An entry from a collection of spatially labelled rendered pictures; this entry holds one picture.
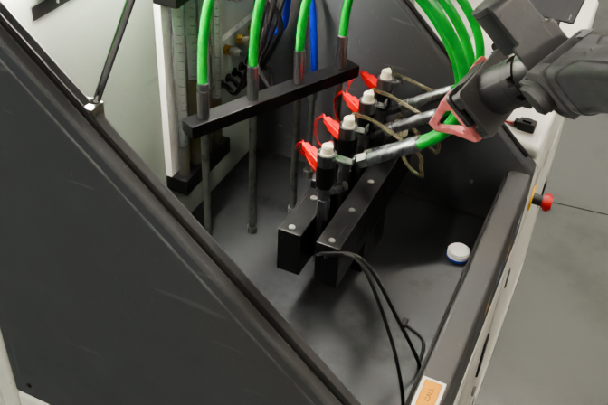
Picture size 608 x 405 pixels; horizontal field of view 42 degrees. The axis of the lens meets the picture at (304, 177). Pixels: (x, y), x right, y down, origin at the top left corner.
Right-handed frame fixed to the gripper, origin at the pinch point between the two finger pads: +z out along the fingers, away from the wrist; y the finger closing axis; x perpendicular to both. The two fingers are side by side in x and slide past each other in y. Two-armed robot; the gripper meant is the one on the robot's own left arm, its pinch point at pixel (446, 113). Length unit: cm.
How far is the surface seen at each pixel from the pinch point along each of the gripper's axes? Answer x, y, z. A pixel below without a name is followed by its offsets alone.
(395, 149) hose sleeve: 0.3, 4.2, 7.5
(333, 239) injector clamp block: 6.5, 11.9, 22.5
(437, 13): -11.3, -0.9, -8.4
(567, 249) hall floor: 96, -103, 112
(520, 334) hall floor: 92, -60, 102
